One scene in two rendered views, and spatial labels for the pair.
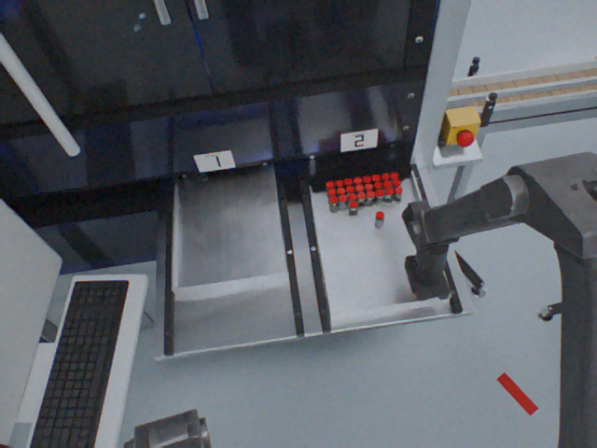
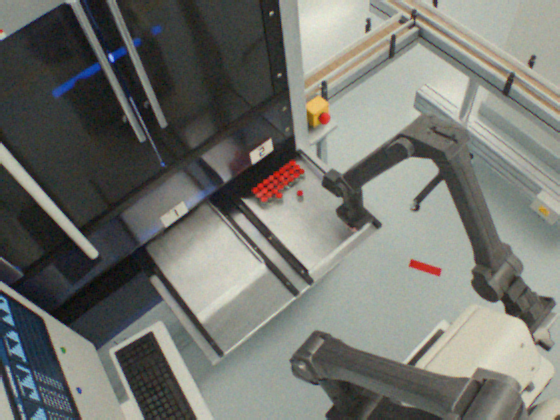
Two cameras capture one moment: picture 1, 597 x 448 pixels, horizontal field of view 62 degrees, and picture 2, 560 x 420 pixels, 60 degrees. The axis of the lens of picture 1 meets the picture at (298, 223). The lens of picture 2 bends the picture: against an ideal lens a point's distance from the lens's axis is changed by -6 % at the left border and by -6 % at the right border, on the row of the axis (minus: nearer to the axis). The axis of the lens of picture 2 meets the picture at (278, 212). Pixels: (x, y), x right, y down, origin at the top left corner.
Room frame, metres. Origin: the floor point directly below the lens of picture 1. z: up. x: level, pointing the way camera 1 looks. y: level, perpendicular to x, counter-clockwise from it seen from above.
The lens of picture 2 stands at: (-0.11, 0.30, 2.32)
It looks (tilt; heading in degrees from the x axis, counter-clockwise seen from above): 60 degrees down; 330
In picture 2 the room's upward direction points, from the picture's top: 11 degrees counter-clockwise
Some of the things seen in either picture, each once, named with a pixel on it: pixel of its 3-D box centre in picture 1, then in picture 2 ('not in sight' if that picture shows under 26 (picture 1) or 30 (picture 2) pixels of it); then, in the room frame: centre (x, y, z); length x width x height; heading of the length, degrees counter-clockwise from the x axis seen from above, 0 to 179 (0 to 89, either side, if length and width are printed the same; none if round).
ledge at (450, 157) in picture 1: (451, 144); (311, 124); (0.83, -0.43, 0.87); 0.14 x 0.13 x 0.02; 0
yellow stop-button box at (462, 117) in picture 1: (459, 123); (315, 110); (0.79, -0.42, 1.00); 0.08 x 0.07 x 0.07; 0
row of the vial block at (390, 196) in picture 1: (365, 200); (283, 188); (0.67, -0.17, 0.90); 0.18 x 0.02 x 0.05; 90
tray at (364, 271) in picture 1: (374, 240); (305, 211); (0.56, -0.17, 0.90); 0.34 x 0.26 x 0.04; 0
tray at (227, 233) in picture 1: (227, 221); (199, 252); (0.67, 0.17, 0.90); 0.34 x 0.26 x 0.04; 0
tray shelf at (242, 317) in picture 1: (299, 241); (256, 238); (0.60, 0.00, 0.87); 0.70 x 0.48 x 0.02; 90
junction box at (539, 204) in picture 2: not in sight; (547, 207); (0.08, -1.06, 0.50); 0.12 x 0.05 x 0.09; 0
